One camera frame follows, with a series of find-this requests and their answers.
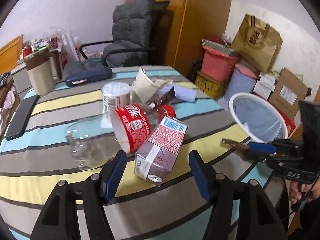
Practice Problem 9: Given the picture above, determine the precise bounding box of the purple milk carton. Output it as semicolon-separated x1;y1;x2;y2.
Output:
134;116;189;186

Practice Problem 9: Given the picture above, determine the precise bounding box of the clear bottle red cap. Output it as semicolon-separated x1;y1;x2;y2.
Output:
65;103;176;171

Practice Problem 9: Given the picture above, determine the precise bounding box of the white instant noodle cup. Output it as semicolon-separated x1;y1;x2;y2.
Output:
101;82;131;113

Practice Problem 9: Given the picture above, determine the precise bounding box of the beige paper bag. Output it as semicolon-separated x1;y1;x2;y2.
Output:
130;67;172;103

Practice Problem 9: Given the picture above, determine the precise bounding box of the brown snack wrapper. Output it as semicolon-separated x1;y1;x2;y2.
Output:
221;138;250;152

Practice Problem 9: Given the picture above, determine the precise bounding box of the white round trash bin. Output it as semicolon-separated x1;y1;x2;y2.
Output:
228;93;289;142

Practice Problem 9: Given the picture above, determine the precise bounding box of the person right hand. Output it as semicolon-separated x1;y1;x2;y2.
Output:
289;180;320;204

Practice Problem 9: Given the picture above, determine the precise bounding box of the brown cardboard box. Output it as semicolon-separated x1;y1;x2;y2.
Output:
268;68;311;120

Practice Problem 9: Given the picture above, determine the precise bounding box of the yellow patterned box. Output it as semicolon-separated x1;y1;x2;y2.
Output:
195;70;229;100

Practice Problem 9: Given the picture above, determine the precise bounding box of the lavender bin pink lid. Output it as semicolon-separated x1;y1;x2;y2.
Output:
224;63;257;102

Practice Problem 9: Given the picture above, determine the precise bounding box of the striped tablecloth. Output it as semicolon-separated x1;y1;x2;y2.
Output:
0;65;276;240

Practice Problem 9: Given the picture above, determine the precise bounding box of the pink plastic bucket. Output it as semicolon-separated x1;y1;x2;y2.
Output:
201;46;240;81

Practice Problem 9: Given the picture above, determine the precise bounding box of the dark blue glasses case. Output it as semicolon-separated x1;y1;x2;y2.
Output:
65;66;113;87

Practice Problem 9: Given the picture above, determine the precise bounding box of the gold paper gift bag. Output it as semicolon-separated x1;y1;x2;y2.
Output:
231;14;283;73

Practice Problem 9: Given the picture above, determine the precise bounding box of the striped gift box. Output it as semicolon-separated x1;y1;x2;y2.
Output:
202;39;240;56

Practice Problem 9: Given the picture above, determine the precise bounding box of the black smartphone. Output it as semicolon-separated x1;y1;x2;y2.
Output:
5;95;40;141

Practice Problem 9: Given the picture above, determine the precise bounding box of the white bedside cabinet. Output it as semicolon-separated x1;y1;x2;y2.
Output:
11;62;32;94

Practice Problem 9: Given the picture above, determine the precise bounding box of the beige brown kettle jug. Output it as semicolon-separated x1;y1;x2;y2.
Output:
24;47;62;96

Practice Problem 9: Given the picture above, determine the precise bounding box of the wooden wardrobe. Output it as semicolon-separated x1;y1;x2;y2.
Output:
126;0;234;77

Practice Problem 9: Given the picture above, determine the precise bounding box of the red jar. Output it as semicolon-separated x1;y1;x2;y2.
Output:
22;46;33;58

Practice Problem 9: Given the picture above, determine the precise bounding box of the grey cushioned office chair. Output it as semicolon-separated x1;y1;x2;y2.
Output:
79;0;170;69

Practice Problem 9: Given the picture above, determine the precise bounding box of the wooden bed headboard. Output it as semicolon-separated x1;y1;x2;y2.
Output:
0;34;23;74

